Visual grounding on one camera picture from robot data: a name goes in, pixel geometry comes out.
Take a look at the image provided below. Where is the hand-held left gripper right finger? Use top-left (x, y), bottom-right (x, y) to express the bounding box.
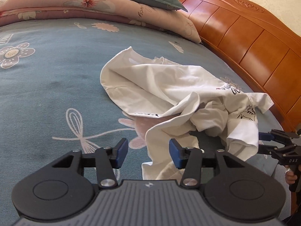
top-left (169, 138), bottom-right (245, 190)

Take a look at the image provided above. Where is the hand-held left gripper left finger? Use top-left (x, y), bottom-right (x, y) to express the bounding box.
top-left (50, 138), bottom-right (129, 190)

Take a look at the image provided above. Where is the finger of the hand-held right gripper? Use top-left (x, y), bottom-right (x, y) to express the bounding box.
top-left (257, 143), bottom-right (295, 157)
top-left (259, 129), bottom-right (301, 144)

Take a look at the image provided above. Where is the white printed long-sleeve shirt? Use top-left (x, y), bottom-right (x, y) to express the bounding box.
top-left (100, 47), bottom-right (274, 182)

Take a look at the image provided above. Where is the person's right hand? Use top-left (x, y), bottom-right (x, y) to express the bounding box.
top-left (285, 169), bottom-right (298, 184)

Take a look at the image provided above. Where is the wooden bed headboard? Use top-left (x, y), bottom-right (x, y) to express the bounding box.
top-left (179, 0), bottom-right (301, 132)

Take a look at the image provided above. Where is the pink floral folded quilt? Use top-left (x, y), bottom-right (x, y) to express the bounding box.
top-left (0, 0), bottom-right (201, 44)

